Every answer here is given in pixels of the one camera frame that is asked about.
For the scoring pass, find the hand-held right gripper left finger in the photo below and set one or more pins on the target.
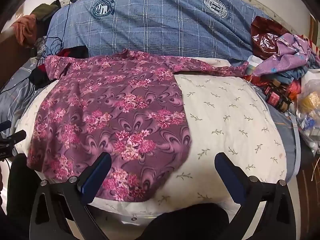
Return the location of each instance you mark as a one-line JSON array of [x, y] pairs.
[[97, 177]]

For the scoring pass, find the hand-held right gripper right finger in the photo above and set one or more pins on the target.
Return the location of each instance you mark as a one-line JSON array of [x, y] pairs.
[[230, 177]]

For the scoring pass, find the brown wooden furniture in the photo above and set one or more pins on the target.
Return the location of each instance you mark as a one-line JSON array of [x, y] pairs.
[[10, 55]]

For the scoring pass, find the orange cloth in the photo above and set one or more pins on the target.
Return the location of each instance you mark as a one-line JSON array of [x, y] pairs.
[[25, 28]]

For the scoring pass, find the purple floral shirt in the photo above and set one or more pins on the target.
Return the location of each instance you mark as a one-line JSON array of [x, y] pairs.
[[112, 105]]

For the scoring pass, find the cream leaf-print bed sheet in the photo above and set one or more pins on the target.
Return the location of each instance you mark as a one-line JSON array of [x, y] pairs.
[[225, 117]]

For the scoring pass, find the lilac floral cloth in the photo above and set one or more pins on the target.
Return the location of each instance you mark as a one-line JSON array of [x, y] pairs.
[[287, 52]]

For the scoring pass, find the clear plastic bag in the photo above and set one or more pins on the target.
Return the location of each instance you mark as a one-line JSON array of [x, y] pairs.
[[310, 105]]

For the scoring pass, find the person's black pants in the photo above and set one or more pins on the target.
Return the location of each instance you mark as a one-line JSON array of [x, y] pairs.
[[187, 222]]

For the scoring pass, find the blue plaid quilt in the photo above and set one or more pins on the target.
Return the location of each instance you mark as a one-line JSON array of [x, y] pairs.
[[162, 25]]

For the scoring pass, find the dark red jar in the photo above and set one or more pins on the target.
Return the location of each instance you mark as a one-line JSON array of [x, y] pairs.
[[273, 97], [285, 104]]

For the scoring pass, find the black and red garment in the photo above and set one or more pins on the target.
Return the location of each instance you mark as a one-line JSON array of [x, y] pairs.
[[77, 51]]

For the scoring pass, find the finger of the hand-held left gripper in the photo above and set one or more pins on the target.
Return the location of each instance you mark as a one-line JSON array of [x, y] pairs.
[[17, 136], [5, 125]]

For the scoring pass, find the red plastic bag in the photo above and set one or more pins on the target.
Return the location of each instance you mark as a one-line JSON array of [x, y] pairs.
[[265, 40]]

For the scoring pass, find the green cloth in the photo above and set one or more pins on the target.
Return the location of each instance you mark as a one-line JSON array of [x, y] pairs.
[[43, 10]]

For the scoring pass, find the blue patterned cloth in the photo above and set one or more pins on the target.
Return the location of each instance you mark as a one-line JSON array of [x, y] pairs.
[[292, 76]]

